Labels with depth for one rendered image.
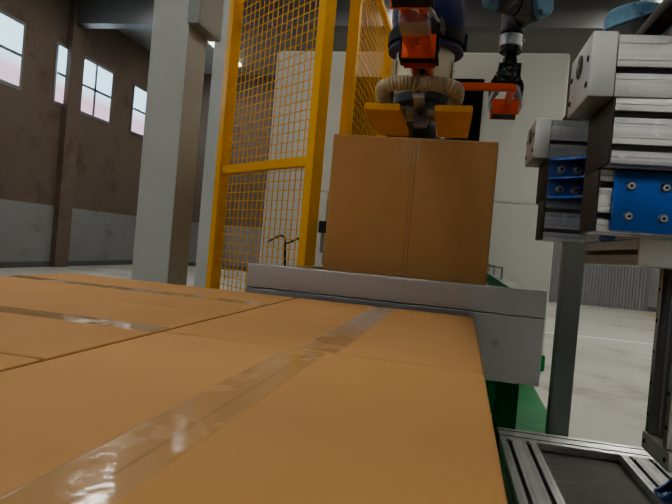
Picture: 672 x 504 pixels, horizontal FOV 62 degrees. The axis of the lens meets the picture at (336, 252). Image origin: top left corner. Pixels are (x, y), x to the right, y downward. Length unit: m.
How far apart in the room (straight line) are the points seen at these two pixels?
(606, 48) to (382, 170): 0.67
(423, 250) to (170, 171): 1.22
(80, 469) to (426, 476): 0.19
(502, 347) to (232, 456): 1.03
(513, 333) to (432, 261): 0.25
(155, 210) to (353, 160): 1.10
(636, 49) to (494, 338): 0.68
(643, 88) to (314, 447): 0.68
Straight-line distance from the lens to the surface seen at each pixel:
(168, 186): 2.29
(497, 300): 1.31
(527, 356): 1.33
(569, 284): 1.89
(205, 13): 2.42
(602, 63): 0.88
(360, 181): 1.40
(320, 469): 0.34
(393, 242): 1.38
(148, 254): 2.32
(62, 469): 0.34
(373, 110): 1.58
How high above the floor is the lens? 0.67
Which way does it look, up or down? 1 degrees down
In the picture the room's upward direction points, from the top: 5 degrees clockwise
